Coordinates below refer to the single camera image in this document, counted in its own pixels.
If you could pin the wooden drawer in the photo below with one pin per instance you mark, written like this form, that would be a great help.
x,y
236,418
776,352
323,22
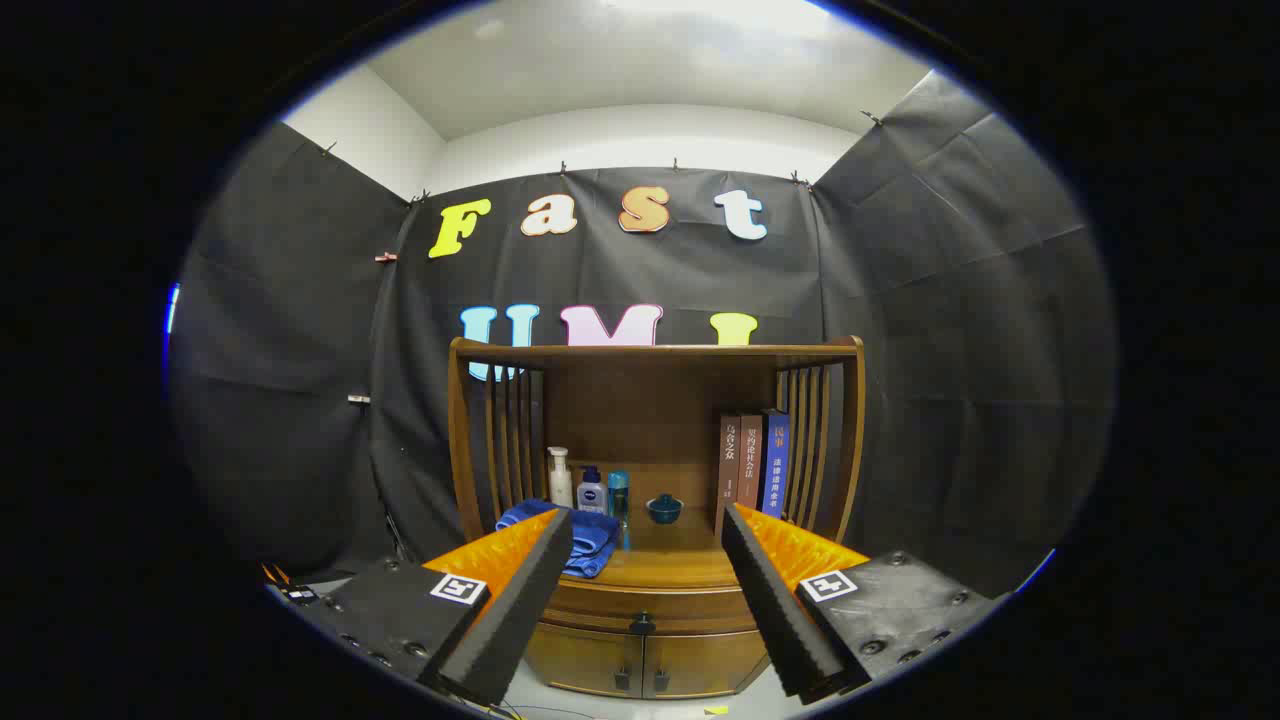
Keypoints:
x,y
650,600

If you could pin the wooden cabinet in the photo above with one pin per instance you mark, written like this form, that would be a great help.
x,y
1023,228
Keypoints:
x,y
650,400

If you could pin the white bottle blue pump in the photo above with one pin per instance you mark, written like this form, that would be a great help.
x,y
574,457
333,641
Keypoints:
x,y
590,495

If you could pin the blue towel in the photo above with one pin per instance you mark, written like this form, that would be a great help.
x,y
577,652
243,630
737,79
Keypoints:
x,y
595,540

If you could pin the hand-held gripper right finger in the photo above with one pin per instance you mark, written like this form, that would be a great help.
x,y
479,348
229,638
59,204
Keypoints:
x,y
775,610

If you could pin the wooden cabinet door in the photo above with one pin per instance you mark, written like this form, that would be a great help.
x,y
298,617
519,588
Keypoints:
x,y
700,660
590,660

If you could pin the clear blue bottle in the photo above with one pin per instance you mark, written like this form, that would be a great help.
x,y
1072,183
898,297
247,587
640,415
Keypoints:
x,y
618,490

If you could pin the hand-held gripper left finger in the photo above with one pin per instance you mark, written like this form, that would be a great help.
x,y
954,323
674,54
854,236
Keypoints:
x,y
520,610

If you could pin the blue book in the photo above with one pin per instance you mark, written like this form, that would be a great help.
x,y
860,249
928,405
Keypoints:
x,y
776,470

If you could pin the dark brown book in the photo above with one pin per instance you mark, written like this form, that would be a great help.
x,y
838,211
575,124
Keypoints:
x,y
729,470

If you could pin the dark blue lidded teacup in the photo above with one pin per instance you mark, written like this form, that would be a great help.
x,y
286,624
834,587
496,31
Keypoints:
x,y
664,511

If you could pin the reddish brown book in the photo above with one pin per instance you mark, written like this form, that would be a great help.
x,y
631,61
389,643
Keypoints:
x,y
750,460

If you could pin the wooden countertop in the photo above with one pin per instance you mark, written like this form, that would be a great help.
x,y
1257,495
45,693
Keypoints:
x,y
680,560

